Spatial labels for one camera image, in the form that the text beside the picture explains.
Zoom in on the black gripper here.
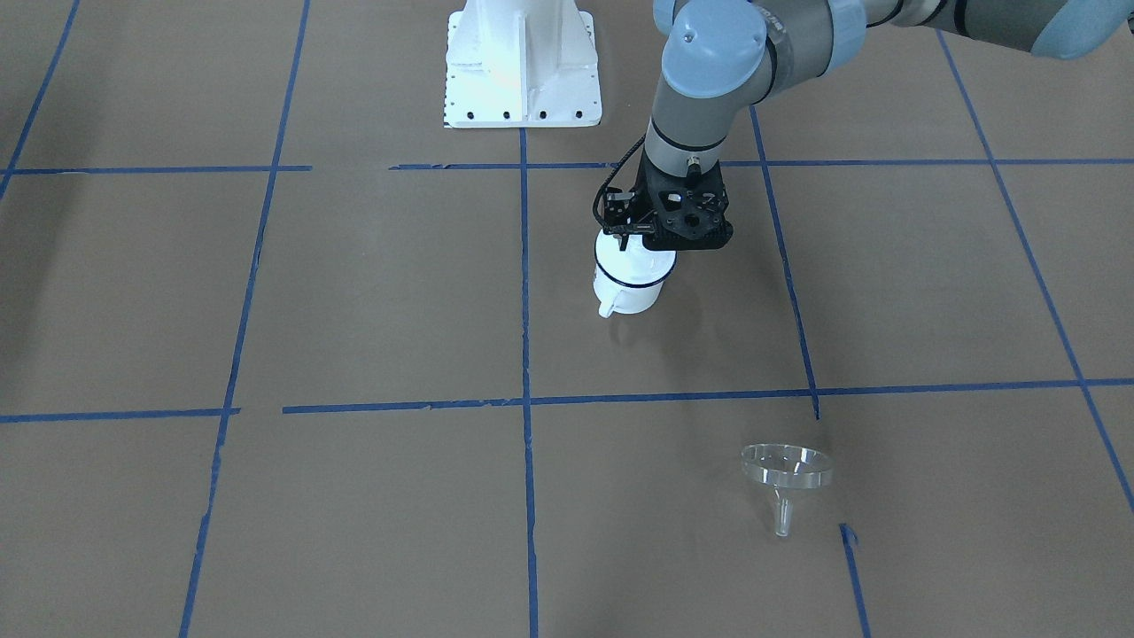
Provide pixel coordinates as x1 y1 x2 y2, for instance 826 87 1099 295
601 159 734 252

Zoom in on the white enamel mug lid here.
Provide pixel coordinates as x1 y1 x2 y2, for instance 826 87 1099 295
594 231 677 290

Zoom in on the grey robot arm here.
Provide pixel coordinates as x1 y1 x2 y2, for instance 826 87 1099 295
593 1 1131 252

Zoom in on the white enamel mug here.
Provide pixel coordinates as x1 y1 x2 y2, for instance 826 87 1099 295
593 231 677 318

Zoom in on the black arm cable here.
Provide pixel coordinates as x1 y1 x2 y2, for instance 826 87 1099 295
592 133 649 236

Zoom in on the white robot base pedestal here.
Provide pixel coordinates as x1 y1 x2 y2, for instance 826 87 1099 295
443 1 602 129

